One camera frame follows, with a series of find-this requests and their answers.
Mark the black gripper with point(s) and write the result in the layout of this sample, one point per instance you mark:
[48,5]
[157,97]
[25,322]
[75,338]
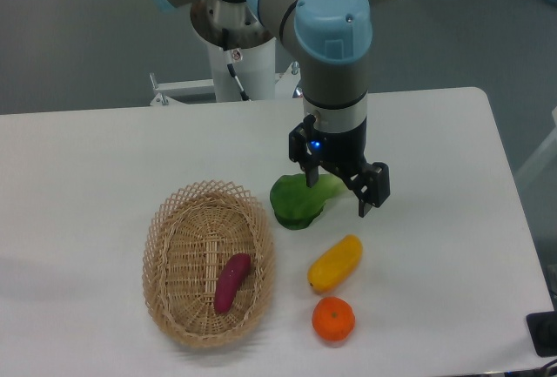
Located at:
[344,151]

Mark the purple sweet potato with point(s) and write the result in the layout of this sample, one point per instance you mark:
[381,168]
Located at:
[230,280]

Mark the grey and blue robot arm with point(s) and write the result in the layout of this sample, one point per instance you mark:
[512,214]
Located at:
[330,39]

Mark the woven wicker basket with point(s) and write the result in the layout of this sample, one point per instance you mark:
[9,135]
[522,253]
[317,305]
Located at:
[192,236]

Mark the green bok choy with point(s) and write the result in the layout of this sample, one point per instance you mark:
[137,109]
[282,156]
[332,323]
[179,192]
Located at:
[295,205]

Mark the yellow bell pepper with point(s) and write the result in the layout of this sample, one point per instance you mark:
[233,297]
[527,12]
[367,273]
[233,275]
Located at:
[335,265]

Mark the orange tangerine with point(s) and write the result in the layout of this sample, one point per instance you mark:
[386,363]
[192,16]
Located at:
[333,319]

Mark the black device at table edge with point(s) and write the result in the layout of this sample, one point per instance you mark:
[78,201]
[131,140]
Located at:
[542,329]

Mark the white metal frame bracket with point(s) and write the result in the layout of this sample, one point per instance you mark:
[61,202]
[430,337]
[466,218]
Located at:
[287,85]

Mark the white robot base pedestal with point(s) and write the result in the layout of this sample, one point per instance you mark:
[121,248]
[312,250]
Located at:
[240,49]

